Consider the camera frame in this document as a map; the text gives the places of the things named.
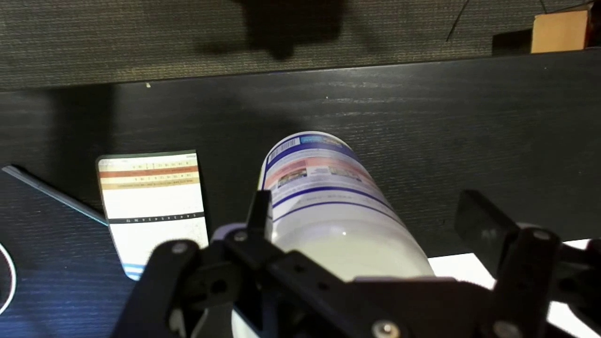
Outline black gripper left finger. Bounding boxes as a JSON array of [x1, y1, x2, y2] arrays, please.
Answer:
[[111, 187, 341, 338]]

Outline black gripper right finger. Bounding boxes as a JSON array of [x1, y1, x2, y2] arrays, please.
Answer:
[[453, 187, 601, 338]]

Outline white bottle blue yellow label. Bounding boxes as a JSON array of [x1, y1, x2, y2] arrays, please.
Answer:
[[258, 130, 438, 284]]

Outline printed white paper sheet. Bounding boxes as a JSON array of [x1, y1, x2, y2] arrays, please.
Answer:
[[429, 236, 601, 338]]

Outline white card brown stripes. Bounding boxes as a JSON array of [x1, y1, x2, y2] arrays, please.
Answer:
[[94, 149, 213, 283]]

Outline dark blue desk mat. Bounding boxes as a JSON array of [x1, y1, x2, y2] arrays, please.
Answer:
[[0, 164, 138, 338]]

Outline light wooden block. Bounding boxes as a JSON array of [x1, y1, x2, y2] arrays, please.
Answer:
[[530, 8, 592, 57]]

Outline white coiled cable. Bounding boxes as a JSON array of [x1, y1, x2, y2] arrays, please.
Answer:
[[0, 241, 19, 318]]

